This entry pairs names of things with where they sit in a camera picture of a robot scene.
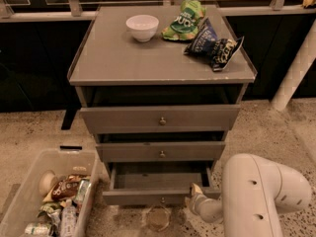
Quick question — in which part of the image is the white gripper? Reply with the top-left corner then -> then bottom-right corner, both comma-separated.
186,183 -> 212,216

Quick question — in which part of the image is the grey bottom drawer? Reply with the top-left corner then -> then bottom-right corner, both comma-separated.
103,161 -> 220,205

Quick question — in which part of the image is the grey drawer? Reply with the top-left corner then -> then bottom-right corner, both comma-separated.
96,141 -> 225,162
103,161 -> 220,205
80,105 -> 240,134

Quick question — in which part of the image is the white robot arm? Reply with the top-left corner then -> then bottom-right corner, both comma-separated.
186,154 -> 312,237

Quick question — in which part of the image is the grey middle drawer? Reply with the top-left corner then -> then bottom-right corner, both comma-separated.
96,141 -> 225,162

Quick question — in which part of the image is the grey drawer cabinet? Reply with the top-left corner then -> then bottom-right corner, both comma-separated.
66,5 -> 258,140

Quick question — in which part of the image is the grey top drawer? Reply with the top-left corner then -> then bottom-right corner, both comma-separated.
80,105 -> 240,134

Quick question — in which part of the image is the round floor drain cover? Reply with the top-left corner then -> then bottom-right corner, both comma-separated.
146,205 -> 171,232

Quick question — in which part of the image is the green soda can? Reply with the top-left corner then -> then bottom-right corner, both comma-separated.
74,179 -> 91,204

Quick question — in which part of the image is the clear plastic water bottle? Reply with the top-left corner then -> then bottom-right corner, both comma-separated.
60,198 -> 77,237

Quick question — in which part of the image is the brown snack bag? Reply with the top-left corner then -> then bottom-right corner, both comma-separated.
43,175 -> 90,202

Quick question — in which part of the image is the clear plastic storage bin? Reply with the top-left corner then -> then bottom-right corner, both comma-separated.
0,149 -> 99,237

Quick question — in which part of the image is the green snack packet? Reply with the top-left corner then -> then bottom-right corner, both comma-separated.
38,202 -> 62,217

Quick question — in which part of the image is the black chip bag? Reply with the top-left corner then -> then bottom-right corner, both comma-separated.
209,38 -> 244,72

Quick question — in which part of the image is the blue chip bag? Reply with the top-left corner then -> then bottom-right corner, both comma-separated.
185,18 -> 218,54

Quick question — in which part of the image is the silver can in bin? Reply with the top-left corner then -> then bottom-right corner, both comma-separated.
24,222 -> 53,236

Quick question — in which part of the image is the green chip bag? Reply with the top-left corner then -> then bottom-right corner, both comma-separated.
162,0 -> 205,41

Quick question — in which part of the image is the white ceramic bowl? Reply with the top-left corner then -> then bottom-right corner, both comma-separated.
125,15 -> 159,42

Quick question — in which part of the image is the white diagonal pillar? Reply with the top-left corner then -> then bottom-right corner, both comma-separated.
271,22 -> 316,112

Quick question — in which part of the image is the metal window railing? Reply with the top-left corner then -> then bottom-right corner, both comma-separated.
0,0 -> 316,24

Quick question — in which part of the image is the yellow object on ledge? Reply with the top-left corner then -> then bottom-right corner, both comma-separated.
302,0 -> 316,8

